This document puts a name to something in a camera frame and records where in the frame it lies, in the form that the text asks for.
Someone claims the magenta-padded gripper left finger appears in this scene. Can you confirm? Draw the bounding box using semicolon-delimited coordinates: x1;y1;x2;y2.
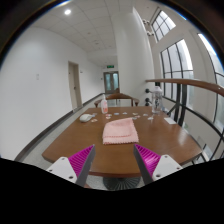
45;144;97;188

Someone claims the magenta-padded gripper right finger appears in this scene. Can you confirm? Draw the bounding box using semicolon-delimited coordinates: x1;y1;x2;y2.
133;143;184;185

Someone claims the pink towel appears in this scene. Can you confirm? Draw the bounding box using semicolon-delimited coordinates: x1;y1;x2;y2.
101;117;140;146

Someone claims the white paper card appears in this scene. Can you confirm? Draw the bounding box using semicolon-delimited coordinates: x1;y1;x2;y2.
163;117;177;126

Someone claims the white computer mouse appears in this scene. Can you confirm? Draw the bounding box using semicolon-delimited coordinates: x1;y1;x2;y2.
78;113;96;123

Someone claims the white spray bottle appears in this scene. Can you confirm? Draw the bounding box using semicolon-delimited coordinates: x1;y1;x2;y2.
100;94;109;115

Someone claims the clear plastic bottle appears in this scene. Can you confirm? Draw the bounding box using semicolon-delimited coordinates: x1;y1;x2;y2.
151;85;164;115

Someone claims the beige door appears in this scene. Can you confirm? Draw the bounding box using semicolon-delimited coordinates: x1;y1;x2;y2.
67;60;83;112

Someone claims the wooden armchair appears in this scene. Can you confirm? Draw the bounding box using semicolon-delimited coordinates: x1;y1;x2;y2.
93;92;141;109

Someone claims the glass double door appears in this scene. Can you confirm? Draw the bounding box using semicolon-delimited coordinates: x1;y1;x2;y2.
102;70;120;95

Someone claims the wooden-topped black metal railing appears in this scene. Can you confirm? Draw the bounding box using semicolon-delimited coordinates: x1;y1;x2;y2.
144;78;224;161

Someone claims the tall arched window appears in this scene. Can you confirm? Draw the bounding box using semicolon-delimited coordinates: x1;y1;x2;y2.
159;38;195;108

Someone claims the small high window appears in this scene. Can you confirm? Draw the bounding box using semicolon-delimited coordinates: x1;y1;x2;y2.
151;9;177;42

